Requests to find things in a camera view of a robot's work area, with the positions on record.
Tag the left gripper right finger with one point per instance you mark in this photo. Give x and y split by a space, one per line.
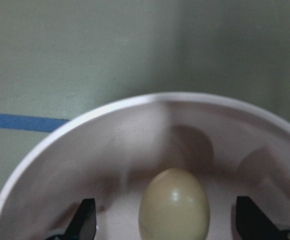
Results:
252 223

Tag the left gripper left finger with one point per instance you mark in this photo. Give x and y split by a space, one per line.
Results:
83 224

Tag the brown egg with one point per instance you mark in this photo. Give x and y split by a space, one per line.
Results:
174 206

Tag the pink bowl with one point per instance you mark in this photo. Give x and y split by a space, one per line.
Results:
111 153

